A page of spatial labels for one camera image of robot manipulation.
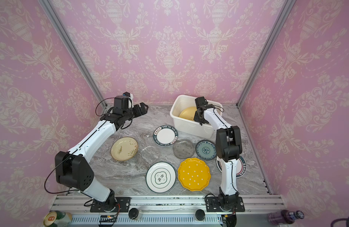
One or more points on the large pale yellow plate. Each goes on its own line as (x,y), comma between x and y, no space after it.
(188,113)

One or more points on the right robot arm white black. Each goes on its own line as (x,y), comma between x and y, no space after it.
(228,146)

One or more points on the cream plate with leaf motif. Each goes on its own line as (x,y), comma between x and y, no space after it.
(124,149)

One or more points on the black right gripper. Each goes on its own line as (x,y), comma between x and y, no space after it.
(196,117)

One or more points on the black knob right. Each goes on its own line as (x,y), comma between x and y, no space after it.
(199,215)

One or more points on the black knob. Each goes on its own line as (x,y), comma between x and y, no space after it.
(199,215)
(133,213)

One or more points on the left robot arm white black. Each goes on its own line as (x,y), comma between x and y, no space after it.
(72,167)

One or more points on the white plate green lettered rim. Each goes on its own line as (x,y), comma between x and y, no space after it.
(165,135)

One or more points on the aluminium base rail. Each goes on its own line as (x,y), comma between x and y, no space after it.
(169,211)

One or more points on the white plastic bin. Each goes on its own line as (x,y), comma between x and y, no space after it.
(181,103)

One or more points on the purple drink bottle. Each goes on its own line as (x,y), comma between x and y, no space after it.
(284,217)

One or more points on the small blue patterned plate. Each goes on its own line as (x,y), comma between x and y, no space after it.
(206,150)

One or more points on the white plate red green rim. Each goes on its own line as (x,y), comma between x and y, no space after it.
(241,166)

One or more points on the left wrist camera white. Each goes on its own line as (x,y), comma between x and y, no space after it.
(124,101)

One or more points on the black knob left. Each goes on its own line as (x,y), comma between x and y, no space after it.
(133,213)

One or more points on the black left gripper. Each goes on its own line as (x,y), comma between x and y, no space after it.
(139,112)

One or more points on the green can with red logo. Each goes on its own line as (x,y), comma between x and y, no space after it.
(57,219)

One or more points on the yellow scalloped dotted plate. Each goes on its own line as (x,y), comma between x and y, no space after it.
(194,174)

